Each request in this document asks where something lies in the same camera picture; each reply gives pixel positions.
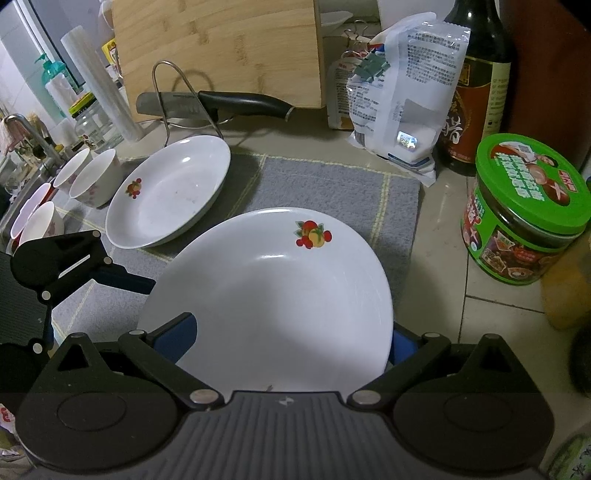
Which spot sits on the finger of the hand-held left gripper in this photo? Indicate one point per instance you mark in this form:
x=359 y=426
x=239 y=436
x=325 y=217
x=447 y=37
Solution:
x=122 y=279

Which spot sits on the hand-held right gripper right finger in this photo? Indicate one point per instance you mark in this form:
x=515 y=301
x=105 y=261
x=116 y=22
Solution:
x=402 y=346

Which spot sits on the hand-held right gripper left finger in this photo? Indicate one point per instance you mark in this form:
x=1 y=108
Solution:
x=178 y=339

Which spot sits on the white plate with fruit print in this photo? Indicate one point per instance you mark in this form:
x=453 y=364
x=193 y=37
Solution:
x=277 y=300
x=175 y=194

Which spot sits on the red and white basket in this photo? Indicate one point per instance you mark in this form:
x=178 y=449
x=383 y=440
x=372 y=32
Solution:
x=34 y=196

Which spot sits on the glass jar with yellow-green lid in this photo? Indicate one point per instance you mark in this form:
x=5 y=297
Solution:
x=94 y=124

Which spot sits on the metal faucet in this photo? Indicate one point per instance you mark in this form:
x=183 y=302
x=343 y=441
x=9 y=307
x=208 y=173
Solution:
x=44 y=143

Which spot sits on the yellow seasoning jar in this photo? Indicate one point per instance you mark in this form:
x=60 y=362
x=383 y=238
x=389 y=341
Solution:
x=568 y=286

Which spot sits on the grey and teal dish mat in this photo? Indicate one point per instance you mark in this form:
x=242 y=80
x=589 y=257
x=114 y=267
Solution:
x=323 y=184

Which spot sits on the green lidded sauce jar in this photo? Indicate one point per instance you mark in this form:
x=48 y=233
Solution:
x=521 y=207

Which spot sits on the tall cling film roll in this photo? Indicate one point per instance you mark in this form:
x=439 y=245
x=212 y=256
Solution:
x=99 y=83

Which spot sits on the green labelled bottle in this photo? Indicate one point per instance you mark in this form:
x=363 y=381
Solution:
x=575 y=461

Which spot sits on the green dish soap bottle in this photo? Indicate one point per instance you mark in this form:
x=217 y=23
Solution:
x=57 y=69

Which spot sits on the bamboo cutting board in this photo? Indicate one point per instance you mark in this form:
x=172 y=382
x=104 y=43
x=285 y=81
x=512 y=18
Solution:
x=221 y=46

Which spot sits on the white and blue seasoning bag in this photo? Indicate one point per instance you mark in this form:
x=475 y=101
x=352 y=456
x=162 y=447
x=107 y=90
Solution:
x=406 y=92

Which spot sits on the white bag with red print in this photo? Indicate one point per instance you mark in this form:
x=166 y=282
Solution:
x=339 y=92

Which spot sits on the green binder clip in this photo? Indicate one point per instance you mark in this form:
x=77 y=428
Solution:
x=371 y=67

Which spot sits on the dark soy sauce bottle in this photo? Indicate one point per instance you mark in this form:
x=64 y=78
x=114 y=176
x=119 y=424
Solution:
x=475 y=69

